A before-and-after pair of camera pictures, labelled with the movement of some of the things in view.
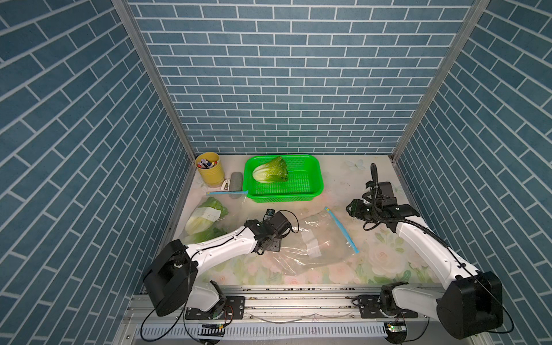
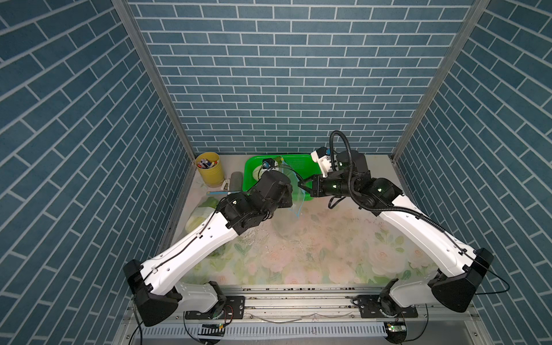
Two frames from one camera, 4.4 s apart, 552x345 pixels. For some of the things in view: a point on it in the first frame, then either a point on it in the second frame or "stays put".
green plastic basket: x=305 y=179 stays put
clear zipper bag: x=317 y=241 → x=279 y=226
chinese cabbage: x=205 y=216 stays put
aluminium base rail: x=310 y=316 stays put
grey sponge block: x=236 y=185 stays put
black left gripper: x=277 y=244 → x=287 y=201
